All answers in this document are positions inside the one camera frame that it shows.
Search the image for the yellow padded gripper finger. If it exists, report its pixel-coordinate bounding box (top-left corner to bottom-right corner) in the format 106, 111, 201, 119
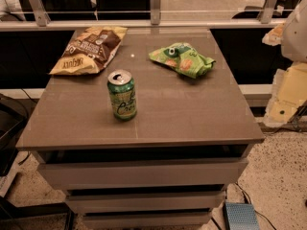
262, 23, 284, 46
263, 63, 307, 127

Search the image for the green rice chip bag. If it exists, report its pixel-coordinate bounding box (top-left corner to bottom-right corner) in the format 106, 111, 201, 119
149, 42, 215, 79

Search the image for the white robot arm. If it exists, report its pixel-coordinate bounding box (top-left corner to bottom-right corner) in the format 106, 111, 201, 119
262, 0, 307, 127

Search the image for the green soda can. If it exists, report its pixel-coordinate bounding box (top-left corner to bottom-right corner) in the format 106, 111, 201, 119
107, 69, 137, 121

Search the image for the brown yellow chip bag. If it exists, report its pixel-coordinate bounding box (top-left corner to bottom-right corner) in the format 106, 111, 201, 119
50, 26, 128, 76

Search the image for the top grey drawer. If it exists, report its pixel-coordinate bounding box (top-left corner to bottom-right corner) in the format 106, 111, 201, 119
37, 158, 248, 190

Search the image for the grey drawer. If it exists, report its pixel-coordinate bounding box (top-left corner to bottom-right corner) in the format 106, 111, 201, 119
37, 158, 248, 190
65, 192, 224, 214
83, 212, 211, 229

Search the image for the blue perforated box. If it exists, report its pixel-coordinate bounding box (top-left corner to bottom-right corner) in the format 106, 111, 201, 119
224, 202, 260, 230

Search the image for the grey drawer cabinet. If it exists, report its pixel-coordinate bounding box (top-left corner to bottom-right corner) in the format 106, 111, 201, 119
17, 29, 263, 218

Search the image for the bottom grey drawer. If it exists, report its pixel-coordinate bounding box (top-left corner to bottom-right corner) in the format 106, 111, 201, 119
83, 212, 211, 229

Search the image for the middle grey drawer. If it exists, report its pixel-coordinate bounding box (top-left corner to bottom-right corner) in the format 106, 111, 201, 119
65, 192, 224, 214

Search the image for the black equipment at left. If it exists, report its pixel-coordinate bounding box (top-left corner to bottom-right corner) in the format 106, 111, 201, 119
0, 94, 29, 176

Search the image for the metal railing frame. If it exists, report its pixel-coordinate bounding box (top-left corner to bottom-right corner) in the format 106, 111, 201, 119
0, 0, 286, 31

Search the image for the black floor cable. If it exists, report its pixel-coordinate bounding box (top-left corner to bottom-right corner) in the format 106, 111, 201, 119
234, 182, 278, 230

